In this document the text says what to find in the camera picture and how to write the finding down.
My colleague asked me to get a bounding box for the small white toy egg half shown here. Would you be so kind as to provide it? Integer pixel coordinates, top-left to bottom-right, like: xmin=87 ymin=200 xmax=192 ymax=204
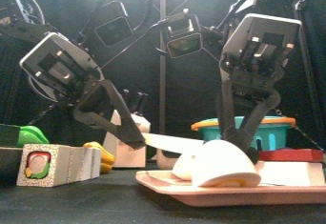
xmin=172 ymin=152 xmax=198 ymax=182

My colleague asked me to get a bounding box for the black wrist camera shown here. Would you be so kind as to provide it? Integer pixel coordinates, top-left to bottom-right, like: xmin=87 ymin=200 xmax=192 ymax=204
xmin=94 ymin=1 xmax=137 ymax=48
xmin=165 ymin=10 xmax=205 ymax=59

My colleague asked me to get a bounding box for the light wooden knife block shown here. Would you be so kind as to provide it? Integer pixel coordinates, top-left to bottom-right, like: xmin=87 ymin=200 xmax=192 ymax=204
xmin=102 ymin=109 xmax=153 ymax=169

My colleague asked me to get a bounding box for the white patterned toy box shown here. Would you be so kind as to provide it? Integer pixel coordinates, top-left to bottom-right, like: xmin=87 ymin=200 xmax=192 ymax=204
xmin=15 ymin=143 xmax=103 ymax=188

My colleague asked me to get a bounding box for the black handled knife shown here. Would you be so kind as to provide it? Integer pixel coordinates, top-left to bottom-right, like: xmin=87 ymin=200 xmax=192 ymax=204
xmin=132 ymin=92 xmax=145 ymax=114
xmin=122 ymin=89 xmax=132 ymax=112
xmin=141 ymin=92 xmax=150 ymax=115

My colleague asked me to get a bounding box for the large white toy egg half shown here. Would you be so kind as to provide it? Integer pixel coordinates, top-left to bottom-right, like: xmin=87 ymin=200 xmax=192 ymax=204
xmin=190 ymin=139 xmax=262 ymax=188

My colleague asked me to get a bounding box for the metal frame pole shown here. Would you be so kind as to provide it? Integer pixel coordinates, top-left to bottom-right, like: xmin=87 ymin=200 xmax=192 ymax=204
xmin=158 ymin=0 xmax=169 ymax=135

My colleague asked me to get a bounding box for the white toy block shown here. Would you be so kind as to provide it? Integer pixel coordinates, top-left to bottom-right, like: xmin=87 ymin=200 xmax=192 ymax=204
xmin=254 ymin=160 xmax=326 ymax=187

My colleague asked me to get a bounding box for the pink cutting board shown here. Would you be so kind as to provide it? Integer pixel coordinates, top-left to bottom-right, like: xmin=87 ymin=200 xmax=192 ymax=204
xmin=136 ymin=169 xmax=326 ymax=208

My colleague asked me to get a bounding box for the bright green toy food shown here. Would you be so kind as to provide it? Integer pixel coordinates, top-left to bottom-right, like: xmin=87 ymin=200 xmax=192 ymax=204
xmin=17 ymin=125 xmax=51 ymax=148

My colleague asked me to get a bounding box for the dark red toy food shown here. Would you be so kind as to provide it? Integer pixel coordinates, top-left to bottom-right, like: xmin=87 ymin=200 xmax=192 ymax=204
xmin=258 ymin=148 xmax=325 ymax=163

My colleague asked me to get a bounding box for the yellow orange toy food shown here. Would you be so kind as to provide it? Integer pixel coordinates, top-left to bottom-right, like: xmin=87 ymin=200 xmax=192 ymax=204
xmin=83 ymin=141 xmax=117 ymax=174

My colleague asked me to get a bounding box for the black looped cable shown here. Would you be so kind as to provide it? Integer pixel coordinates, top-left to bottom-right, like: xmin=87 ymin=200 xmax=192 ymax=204
xmin=146 ymin=20 xmax=173 ymax=56

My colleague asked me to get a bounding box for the teal basket orange rim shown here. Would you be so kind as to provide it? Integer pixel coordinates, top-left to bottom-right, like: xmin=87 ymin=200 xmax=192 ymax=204
xmin=190 ymin=115 xmax=299 ymax=152

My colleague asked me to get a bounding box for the white blade paring knife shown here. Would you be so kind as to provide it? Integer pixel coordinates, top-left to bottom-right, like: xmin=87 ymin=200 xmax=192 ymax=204
xmin=126 ymin=132 xmax=206 ymax=155

